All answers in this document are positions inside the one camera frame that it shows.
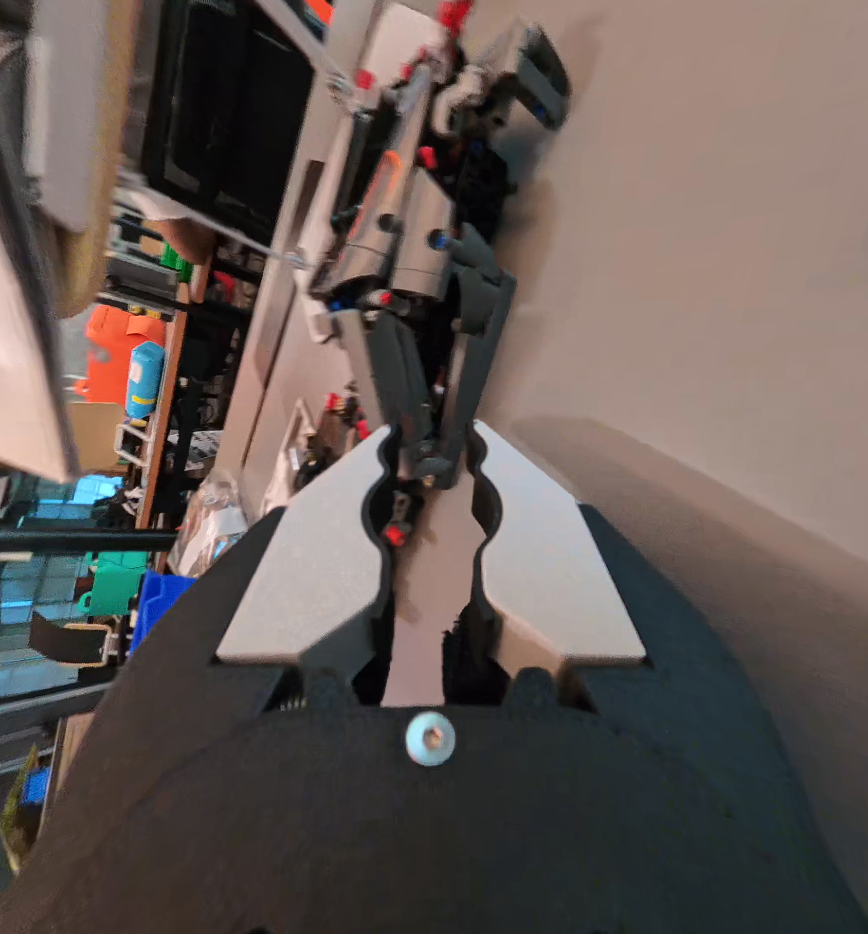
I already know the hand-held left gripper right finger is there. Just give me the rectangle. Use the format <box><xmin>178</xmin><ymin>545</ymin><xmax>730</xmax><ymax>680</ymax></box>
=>
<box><xmin>467</xmin><ymin>418</ymin><xmax>648</xmax><ymax>705</ymax></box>

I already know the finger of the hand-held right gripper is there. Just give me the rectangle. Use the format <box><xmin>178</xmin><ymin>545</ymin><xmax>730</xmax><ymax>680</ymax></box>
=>
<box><xmin>0</xmin><ymin>44</ymin><xmax>81</xmax><ymax>484</ymax></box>
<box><xmin>25</xmin><ymin>0</ymin><xmax>114</xmax><ymax>236</ymax></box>

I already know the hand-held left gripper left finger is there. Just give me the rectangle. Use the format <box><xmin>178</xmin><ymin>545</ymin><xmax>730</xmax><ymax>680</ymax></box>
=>
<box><xmin>215</xmin><ymin>425</ymin><xmax>398</xmax><ymax>705</ymax></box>

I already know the grey and black lego car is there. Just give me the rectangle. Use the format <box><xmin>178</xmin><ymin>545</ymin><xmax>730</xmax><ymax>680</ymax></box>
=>
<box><xmin>288</xmin><ymin>0</ymin><xmax>574</xmax><ymax>550</ymax></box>

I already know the orange plastic container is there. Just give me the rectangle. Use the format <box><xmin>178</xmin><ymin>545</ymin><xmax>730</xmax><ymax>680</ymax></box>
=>
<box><xmin>76</xmin><ymin>305</ymin><xmax>166</xmax><ymax>406</ymax></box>

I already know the blue plastic bin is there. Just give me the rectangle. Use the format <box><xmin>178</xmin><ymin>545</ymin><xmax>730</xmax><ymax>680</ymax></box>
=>
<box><xmin>127</xmin><ymin>571</ymin><xmax>196</xmax><ymax>654</ymax></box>

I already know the blue cylinder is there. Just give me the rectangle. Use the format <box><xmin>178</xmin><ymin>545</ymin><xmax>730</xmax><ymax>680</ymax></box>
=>
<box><xmin>124</xmin><ymin>341</ymin><xmax>166</xmax><ymax>420</ymax></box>

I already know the black monitor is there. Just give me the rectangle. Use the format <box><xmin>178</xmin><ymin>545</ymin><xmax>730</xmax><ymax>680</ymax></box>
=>
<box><xmin>138</xmin><ymin>0</ymin><xmax>333</xmax><ymax>252</ymax></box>

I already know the wooden shelf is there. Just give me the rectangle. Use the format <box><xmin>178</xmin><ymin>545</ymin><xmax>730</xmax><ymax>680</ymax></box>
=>
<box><xmin>138</xmin><ymin>273</ymin><xmax>212</xmax><ymax>530</ymax></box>

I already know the green plastic container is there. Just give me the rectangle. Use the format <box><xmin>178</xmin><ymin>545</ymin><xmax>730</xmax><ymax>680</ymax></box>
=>
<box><xmin>76</xmin><ymin>551</ymin><xmax>150</xmax><ymax>617</ymax></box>

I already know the black metal bar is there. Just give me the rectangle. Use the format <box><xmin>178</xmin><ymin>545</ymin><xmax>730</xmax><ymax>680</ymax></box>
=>
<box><xmin>0</xmin><ymin>529</ymin><xmax>180</xmax><ymax>553</ymax></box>

